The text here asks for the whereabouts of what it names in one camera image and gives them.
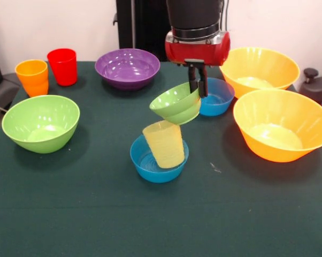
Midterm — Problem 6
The large orange bowl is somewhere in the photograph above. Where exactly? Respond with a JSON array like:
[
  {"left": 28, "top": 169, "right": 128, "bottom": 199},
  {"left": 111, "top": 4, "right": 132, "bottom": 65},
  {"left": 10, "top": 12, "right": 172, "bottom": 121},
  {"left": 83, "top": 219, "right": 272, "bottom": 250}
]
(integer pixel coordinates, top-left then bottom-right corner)
[
  {"left": 219, "top": 47, "right": 301, "bottom": 99},
  {"left": 233, "top": 89, "right": 322, "bottom": 163}
]

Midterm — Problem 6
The large green bowl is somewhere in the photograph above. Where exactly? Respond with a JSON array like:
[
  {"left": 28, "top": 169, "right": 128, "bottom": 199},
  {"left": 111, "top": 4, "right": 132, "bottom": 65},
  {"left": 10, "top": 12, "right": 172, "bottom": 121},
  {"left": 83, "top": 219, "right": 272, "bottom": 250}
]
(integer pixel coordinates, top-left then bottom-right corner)
[{"left": 1, "top": 94, "right": 81, "bottom": 154}]

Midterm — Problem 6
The purple bowl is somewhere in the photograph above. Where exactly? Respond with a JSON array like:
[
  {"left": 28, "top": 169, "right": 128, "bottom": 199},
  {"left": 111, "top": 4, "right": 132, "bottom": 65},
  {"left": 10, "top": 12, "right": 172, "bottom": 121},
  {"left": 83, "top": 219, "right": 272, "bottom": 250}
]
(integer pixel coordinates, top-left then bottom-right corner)
[{"left": 94, "top": 48, "right": 161, "bottom": 91}]

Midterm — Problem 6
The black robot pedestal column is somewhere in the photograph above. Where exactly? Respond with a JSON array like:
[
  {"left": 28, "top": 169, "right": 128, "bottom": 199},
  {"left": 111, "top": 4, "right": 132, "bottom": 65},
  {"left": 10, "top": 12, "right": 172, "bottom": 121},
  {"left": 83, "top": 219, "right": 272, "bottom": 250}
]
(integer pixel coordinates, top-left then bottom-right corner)
[{"left": 113, "top": 0, "right": 175, "bottom": 63}]

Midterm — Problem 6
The small green bowl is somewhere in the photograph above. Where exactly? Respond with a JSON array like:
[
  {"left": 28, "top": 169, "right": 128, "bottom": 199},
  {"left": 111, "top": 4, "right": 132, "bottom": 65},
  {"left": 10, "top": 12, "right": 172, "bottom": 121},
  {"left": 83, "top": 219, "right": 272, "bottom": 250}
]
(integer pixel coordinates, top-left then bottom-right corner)
[{"left": 149, "top": 81, "right": 202, "bottom": 126}]

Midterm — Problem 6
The blue bowl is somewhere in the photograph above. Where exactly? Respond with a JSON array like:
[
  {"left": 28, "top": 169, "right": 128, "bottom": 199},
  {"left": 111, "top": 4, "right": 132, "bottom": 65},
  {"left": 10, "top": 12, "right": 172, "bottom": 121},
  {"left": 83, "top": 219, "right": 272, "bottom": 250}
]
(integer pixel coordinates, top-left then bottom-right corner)
[
  {"left": 198, "top": 77, "right": 235, "bottom": 117},
  {"left": 129, "top": 134, "right": 190, "bottom": 184}
]

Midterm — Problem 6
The black wall cable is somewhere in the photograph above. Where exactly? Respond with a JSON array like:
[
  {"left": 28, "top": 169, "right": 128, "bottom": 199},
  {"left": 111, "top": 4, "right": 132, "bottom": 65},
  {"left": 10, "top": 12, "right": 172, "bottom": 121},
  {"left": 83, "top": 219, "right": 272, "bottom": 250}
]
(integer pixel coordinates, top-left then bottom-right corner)
[{"left": 221, "top": 0, "right": 231, "bottom": 33}]

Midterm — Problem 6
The red cup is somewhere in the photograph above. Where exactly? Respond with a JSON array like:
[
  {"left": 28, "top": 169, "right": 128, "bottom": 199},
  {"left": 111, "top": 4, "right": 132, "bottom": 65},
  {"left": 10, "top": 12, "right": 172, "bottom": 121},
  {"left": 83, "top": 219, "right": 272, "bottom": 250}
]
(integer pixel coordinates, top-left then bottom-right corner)
[{"left": 47, "top": 48, "right": 78, "bottom": 87}]

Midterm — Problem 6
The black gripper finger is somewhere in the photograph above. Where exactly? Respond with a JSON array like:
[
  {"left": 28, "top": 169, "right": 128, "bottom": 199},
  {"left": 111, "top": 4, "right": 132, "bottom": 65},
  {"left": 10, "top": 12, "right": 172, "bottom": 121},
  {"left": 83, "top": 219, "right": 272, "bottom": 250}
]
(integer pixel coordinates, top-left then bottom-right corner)
[
  {"left": 188, "top": 64, "right": 199, "bottom": 95},
  {"left": 197, "top": 65, "right": 209, "bottom": 99}
]

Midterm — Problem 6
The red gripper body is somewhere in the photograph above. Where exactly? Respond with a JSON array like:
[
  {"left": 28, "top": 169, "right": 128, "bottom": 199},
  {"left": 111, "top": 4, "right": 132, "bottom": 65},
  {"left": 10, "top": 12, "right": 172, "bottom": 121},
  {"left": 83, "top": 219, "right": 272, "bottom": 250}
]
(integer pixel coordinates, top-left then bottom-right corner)
[{"left": 164, "top": 29, "right": 231, "bottom": 67}]

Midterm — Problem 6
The orange cup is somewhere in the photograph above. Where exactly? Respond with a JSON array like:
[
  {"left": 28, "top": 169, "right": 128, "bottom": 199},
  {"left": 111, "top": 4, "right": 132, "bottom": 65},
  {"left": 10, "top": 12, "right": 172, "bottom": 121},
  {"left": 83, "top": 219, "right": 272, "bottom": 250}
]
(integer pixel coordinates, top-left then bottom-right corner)
[{"left": 14, "top": 59, "right": 49, "bottom": 97}]

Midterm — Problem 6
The dark green table cloth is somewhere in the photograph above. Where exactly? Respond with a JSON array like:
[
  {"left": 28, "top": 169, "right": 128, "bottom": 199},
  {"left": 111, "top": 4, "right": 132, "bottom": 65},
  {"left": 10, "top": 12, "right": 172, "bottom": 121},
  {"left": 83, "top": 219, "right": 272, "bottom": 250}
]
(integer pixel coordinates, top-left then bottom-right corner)
[{"left": 0, "top": 61, "right": 322, "bottom": 257}]

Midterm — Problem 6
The black pedestal foot with knob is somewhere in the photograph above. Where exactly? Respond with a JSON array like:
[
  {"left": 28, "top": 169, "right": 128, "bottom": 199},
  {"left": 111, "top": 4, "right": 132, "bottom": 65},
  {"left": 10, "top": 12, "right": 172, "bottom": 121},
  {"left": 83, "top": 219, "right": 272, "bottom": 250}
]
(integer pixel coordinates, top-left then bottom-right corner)
[{"left": 300, "top": 67, "right": 322, "bottom": 107}]

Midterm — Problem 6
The yellow cup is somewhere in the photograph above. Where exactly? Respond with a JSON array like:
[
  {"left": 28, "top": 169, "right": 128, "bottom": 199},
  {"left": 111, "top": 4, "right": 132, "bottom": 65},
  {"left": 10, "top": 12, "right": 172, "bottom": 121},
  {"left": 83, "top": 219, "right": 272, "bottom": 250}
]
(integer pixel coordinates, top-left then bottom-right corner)
[{"left": 142, "top": 119, "right": 185, "bottom": 169}]

